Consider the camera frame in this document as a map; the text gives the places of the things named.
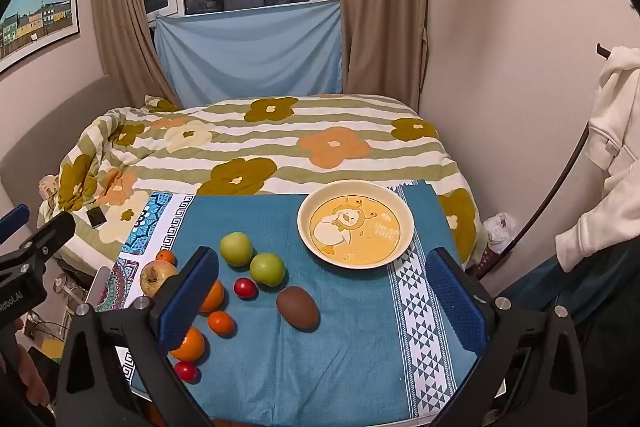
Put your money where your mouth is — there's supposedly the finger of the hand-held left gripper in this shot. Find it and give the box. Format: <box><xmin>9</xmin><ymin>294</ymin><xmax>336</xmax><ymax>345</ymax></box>
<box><xmin>0</xmin><ymin>204</ymin><xmax>30</xmax><ymax>244</ymax></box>
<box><xmin>10</xmin><ymin>211</ymin><xmax>77</xmax><ymax>264</ymax></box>

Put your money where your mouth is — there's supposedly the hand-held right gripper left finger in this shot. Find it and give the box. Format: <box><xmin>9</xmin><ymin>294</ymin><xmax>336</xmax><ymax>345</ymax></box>
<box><xmin>54</xmin><ymin>246</ymin><xmax>221</xmax><ymax>427</ymax></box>

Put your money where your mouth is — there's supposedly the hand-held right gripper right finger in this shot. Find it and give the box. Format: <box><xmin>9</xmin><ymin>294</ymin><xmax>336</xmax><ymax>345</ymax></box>
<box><xmin>425</xmin><ymin>247</ymin><xmax>588</xmax><ymax>427</ymax></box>

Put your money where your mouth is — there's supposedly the orange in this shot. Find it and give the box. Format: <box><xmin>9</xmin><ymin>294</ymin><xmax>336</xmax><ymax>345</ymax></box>
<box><xmin>169</xmin><ymin>327</ymin><xmax>206</xmax><ymax>363</ymax></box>
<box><xmin>199</xmin><ymin>279</ymin><xmax>225</xmax><ymax>314</ymax></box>

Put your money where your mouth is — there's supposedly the yellow wrinkled apple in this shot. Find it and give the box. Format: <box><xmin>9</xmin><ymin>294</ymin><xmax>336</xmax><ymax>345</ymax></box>
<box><xmin>139</xmin><ymin>260</ymin><xmax>180</xmax><ymax>298</ymax></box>

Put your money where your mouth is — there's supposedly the red cherry tomato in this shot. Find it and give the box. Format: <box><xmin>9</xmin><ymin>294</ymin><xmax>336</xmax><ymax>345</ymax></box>
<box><xmin>234</xmin><ymin>277</ymin><xmax>259</xmax><ymax>300</ymax></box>
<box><xmin>173</xmin><ymin>361</ymin><xmax>199</xmax><ymax>383</ymax></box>

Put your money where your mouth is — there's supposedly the green apple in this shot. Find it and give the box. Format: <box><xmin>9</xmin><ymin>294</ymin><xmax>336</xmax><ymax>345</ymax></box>
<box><xmin>219</xmin><ymin>232</ymin><xmax>254</xmax><ymax>268</ymax></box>
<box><xmin>249</xmin><ymin>252</ymin><xmax>287</xmax><ymax>288</ymax></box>

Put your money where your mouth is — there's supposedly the brown kiwi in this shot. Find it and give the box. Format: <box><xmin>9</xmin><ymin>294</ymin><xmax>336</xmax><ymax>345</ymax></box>
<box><xmin>276</xmin><ymin>285</ymin><xmax>320</xmax><ymax>332</ymax></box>

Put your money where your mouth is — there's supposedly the cream bowl with duck print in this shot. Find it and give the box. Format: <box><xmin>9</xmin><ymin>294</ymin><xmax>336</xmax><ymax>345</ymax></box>
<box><xmin>297</xmin><ymin>181</ymin><xmax>416</xmax><ymax>270</ymax></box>

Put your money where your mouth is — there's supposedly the person's left hand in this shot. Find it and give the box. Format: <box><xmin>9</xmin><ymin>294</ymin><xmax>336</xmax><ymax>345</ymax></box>
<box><xmin>0</xmin><ymin>316</ymin><xmax>51</xmax><ymax>408</ymax></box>

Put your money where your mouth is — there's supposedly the white plastic bag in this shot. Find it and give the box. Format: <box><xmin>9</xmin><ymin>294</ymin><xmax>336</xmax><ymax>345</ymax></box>
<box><xmin>482</xmin><ymin>213</ymin><xmax>523</xmax><ymax>253</ymax></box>

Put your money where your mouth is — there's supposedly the white blue patterned cloth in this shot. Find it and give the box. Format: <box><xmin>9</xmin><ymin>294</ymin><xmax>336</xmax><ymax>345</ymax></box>
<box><xmin>94</xmin><ymin>191</ymin><xmax>197</xmax><ymax>400</ymax></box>

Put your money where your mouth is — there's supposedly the grey headboard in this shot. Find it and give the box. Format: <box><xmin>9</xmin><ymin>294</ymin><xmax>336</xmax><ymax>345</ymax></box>
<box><xmin>0</xmin><ymin>74</ymin><xmax>138</xmax><ymax>228</ymax></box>

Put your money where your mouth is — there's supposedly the dark teal cloth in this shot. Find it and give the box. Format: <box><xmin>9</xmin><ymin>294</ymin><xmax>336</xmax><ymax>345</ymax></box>
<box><xmin>497</xmin><ymin>247</ymin><xmax>640</xmax><ymax>427</ymax></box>

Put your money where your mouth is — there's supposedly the blue tablecloth with triangle stripe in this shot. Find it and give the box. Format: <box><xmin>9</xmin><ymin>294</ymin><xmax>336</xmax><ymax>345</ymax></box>
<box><xmin>127</xmin><ymin>179</ymin><xmax>488</xmax><ymax>427</ymax></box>

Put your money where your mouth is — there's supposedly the black curved rod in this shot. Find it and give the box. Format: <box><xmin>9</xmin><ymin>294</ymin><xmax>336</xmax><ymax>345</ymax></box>
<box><xmin>477</xmin><ymin>119</ymin><xmax>591</xmax><ymax>280</ymax></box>

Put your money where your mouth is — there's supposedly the striped floral blanket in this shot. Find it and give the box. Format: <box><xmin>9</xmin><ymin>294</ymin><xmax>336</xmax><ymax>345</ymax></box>
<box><xmin>37</xmin><ymin>94</ymin><xmax>488</xmax><ymax>273</ymax></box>

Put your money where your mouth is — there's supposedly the beige curtain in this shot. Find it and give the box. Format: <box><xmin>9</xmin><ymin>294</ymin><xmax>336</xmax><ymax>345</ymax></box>
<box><xmin>90</xmin><ymin>0</ymin><xmax>183</xmax><ymax>112</ymax></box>
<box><xmin>337</xmin><ymin>0</ymin><xmax>430</xmax><ymax>118</ymax></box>

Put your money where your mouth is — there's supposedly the white hoodie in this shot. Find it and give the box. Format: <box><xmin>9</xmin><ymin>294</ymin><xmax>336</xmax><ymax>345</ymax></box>
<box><xmin>555</xmin><ymin>46</ymin><xmax>640</xmax><ymax>273</ymax></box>

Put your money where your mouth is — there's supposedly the light blue cloth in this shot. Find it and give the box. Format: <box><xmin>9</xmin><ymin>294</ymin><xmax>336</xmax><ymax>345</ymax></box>
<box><xmin>152</xmin><ymin>0</ymin><xmax>345</xmax><ymax>110</ymax></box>

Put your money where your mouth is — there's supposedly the wall poster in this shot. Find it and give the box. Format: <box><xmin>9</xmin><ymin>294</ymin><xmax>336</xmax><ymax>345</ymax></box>
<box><xmin>0</xmin><ymin>0</ymin><xmax>81</xmax><ymax>75</ymax></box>

